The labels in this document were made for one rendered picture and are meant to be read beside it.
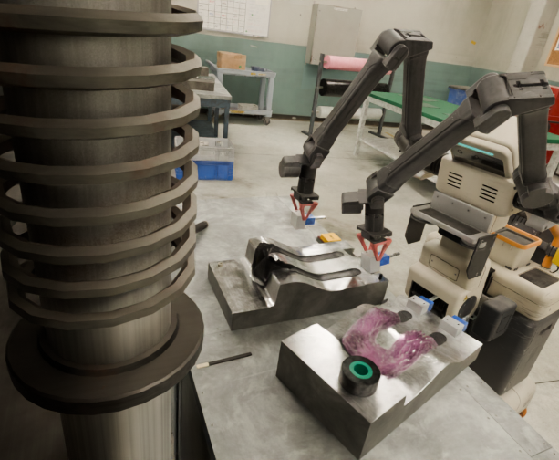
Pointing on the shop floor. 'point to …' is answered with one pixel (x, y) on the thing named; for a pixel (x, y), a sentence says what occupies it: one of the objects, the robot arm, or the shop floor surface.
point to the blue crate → (211, 170)
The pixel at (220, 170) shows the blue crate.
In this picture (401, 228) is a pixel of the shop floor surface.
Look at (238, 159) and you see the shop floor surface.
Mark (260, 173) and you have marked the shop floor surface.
